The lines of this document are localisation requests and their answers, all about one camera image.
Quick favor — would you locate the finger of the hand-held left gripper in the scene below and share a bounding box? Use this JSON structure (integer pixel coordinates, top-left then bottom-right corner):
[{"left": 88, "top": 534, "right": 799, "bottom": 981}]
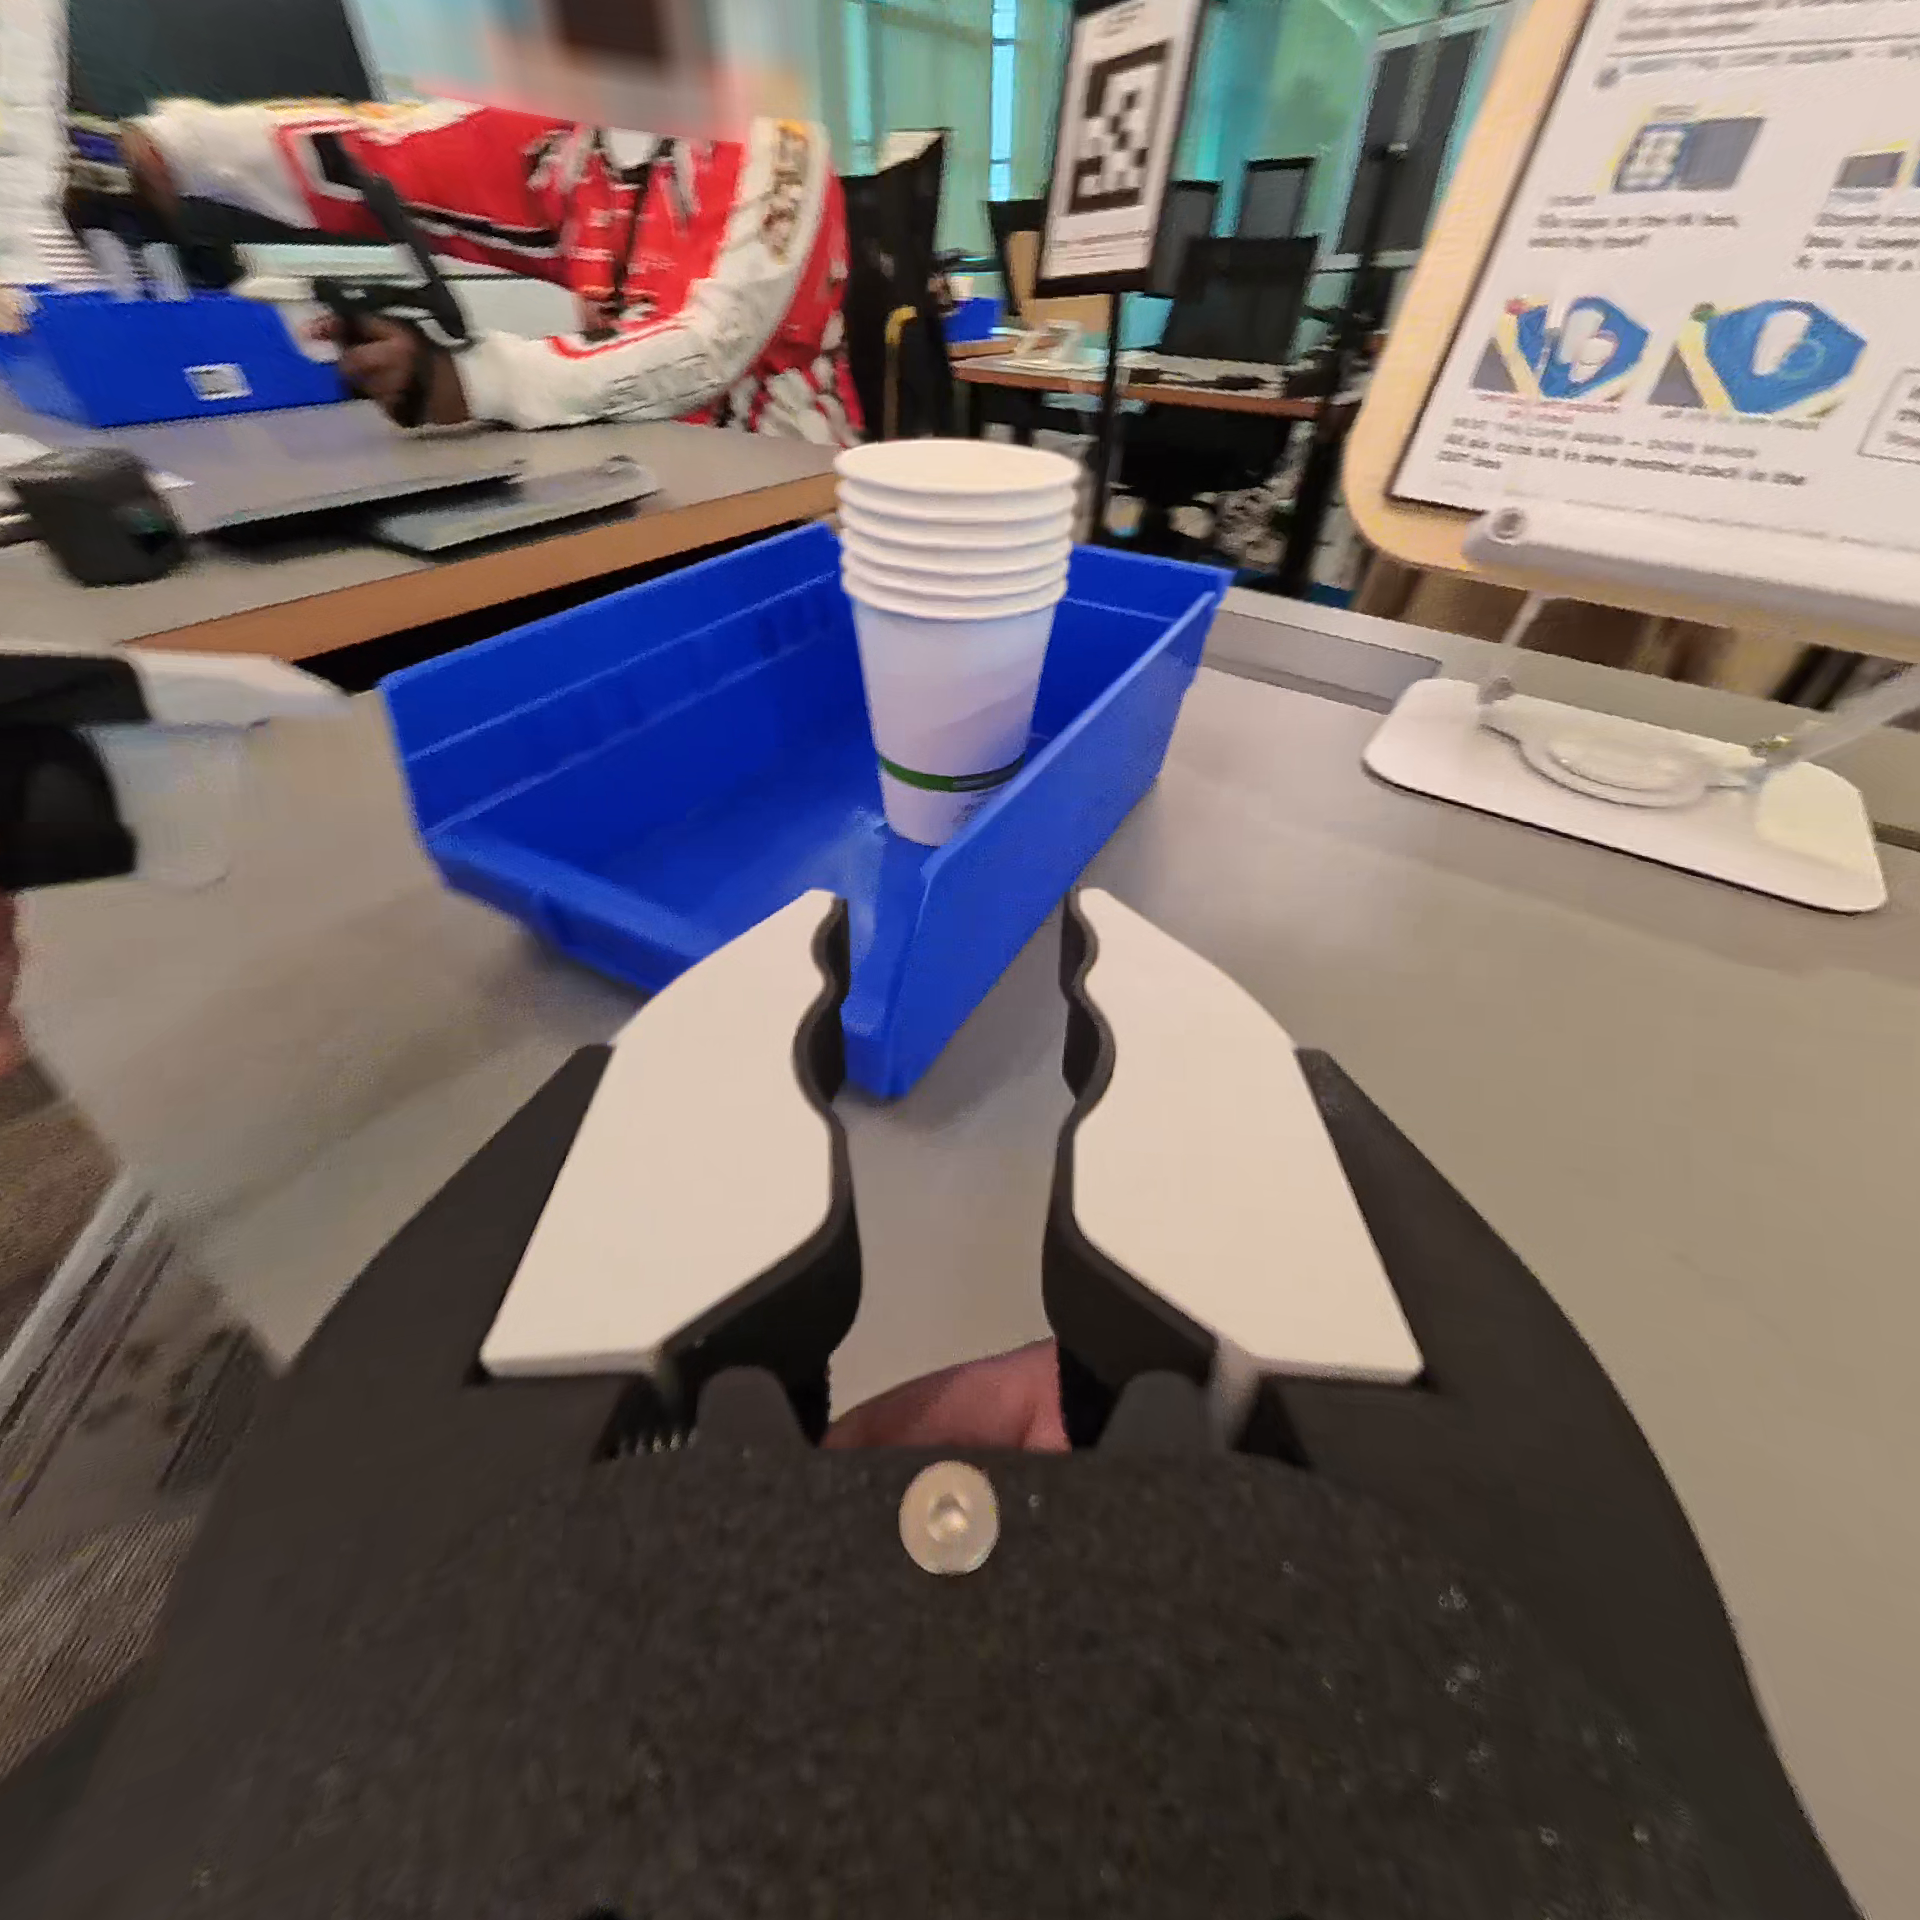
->
[{"left": 106, "top": 652, "right": 350, "bottom": 889}]

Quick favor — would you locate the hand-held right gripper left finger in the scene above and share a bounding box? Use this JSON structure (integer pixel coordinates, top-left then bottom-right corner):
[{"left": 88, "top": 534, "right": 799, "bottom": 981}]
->
[{"left": 480, "top": 889, "right": 864, "bottom": 1456}]

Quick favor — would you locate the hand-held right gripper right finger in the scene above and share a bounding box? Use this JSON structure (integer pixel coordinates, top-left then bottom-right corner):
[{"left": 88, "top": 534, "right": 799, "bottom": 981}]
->
[{"left": 1045, "top": 889, "right": 1424, "bottom": 1449}]

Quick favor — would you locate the blue plastic bin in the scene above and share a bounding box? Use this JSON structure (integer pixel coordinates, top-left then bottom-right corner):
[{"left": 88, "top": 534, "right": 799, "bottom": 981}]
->
[{"left": 377, "top": 521, "right": 1235, "bottom": 1098}]

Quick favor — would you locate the cluster of white cups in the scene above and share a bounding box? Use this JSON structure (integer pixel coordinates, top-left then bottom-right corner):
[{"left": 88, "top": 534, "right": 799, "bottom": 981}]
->
[{"left": 835, "top": 439, "right": 1087, "bottom": 845}]

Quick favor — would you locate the dark desk device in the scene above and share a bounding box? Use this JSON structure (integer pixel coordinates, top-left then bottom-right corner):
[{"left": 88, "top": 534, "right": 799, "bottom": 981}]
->
[{"left": 11, "top": 449, "right": 193, "bottom": 588}]

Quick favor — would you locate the blue labelled bin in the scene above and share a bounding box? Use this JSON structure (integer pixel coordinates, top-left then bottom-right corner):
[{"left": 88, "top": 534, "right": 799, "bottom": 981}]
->
[{"left": 0, "top": 287, "right": 358, "bottom": 429}]

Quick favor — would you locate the grey side table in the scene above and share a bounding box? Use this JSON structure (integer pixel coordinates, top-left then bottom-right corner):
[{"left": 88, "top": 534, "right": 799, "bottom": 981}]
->
[{"left": 0, "top": 392, "right": 841, "bottom": 669}]

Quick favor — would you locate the instruction sheet on tablet stand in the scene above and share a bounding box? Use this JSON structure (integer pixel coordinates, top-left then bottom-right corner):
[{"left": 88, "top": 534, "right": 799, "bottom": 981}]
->
[{"left": 1343, "top": 0, "right": 1920, "bottom": 911}]

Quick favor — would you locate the white red printed garment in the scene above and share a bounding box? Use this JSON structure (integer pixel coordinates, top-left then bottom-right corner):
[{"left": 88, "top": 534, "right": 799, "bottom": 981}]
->
[{"left": 143, "top": 96, "right": 866, "bottom": 441}]

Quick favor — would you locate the black white marker sign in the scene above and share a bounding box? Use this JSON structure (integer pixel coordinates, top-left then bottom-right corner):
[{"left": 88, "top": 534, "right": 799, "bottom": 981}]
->
[{"left": 1035, "top": 0, "right": 1210, "bottom": 287}]

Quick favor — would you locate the printed instruction sheet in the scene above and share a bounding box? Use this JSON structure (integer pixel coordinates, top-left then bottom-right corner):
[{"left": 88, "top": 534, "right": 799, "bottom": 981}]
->
[{"left": 1387, "top": 0, "right": 1920, "bottom": 543}]

